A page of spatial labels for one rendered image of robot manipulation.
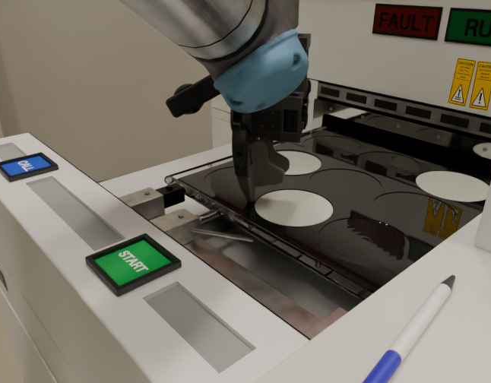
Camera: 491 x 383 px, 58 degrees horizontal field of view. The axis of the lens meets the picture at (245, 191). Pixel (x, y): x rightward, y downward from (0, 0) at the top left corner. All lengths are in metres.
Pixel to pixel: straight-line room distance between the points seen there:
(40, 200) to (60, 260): 0.12
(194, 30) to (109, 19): 2.24
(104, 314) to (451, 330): 0.23
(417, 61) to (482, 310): 0.53
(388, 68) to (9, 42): 1.98
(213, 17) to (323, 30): 0.64
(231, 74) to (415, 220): 0.33
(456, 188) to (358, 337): 0.42
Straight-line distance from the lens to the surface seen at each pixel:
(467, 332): 0.33
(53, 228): 0.45
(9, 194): 0.53
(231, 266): 0.50
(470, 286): 0.37
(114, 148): 2.66
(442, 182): 0.70
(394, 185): 0.66
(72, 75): 2.52
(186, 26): 0.28
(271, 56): 0.33
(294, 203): 0.58
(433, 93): 0.80
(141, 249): 0.38
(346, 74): 0.89
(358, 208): 0.59
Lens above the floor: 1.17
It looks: 26 degrees down
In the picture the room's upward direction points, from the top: straight up
